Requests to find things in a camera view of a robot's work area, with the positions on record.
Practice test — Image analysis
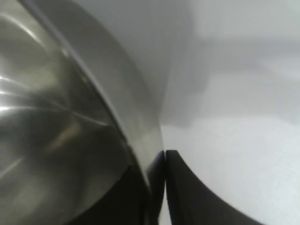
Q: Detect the stainless steel mixing bowl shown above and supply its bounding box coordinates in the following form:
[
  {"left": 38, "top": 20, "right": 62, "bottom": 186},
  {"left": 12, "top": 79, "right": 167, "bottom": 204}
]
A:
[{"left": 0, "top": 0, "right": 167, "bottom": 225}]

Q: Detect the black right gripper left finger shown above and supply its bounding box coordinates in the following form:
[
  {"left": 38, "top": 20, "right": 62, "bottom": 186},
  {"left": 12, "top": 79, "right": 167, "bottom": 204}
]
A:
[{"left": 67, "top": 165, "right": 151, "bottom": 225}]

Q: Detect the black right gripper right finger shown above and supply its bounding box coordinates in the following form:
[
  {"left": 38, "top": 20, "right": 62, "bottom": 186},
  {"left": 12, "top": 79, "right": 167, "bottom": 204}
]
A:
[{"left": 165, "top": 150, "right": 266, "bottom": 225}]

